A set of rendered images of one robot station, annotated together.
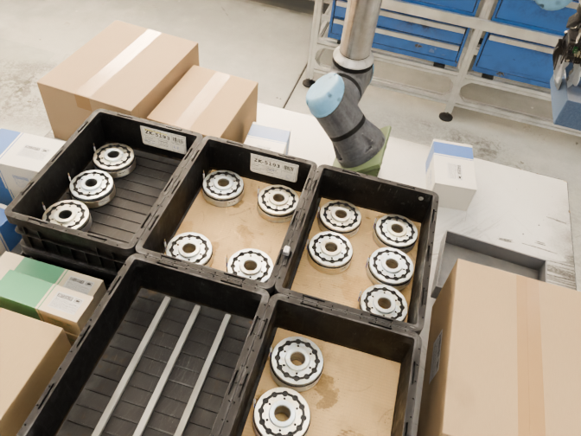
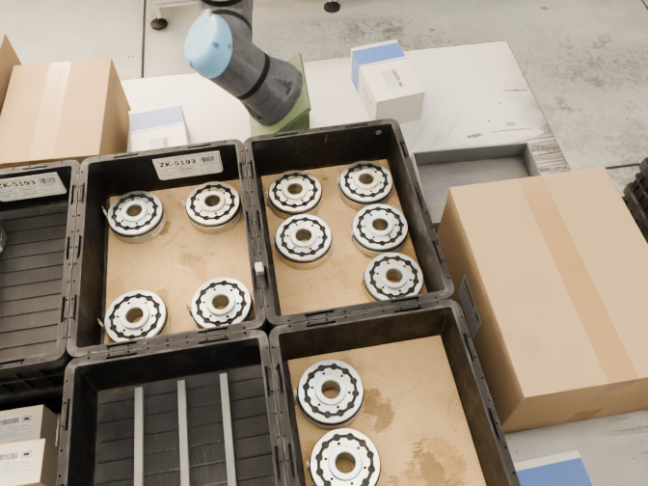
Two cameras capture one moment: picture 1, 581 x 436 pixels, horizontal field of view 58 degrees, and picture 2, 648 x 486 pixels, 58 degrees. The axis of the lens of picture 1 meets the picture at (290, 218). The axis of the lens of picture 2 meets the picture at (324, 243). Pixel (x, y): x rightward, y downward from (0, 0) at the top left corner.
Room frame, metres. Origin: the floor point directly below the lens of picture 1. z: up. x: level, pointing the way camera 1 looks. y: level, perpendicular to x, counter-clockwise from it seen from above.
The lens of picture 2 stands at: (0.18, 0.06, 1.74)
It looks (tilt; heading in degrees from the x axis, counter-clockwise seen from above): 56 degrees down; 341
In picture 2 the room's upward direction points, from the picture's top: 1 degrees counter-clockwise
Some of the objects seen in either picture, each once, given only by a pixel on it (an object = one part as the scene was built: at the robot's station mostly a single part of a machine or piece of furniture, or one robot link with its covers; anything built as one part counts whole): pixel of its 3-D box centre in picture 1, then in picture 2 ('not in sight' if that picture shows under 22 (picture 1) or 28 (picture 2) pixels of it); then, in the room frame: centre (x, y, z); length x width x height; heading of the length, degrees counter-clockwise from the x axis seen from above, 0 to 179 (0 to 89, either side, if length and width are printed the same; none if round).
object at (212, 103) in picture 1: (206, 120); (67, 133); (1.27, 0.29, 0.78); 0.30 x 0.22 x 0.16; 167
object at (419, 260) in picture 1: (359, 254); (339, 229); (0.75, -0.17, 0.87); 0.40 x 0.30 x 0.11; 170
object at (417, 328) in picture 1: (363, 240); (339, 213); (0.75, -0.17, 0.92); 0.40 x 0.30 x 0.02; 170
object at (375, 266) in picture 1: (391, 265); (380, 227); (0.73, -0.24, 0.86); 0.10 x 0.10 x 0.01
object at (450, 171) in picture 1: (450, 174); (385, 83); (1.20, -0.46, 0.75); 0.20 x 0.12 x 0.09; 176
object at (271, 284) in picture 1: (234, 206); (166, 238); (0.80, 0.13, 0.92); 0.40 x 0.30 x 0.02; 170
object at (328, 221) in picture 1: (340, 215); (295, 191); (0.87, -0.12, 0.86); 0.10 x 0.10 x 0.01
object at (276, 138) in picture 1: (264, 157); (163, 150); (1.17, 0.10, 0.75); 0.20 x 0.12 x 0.09; 174
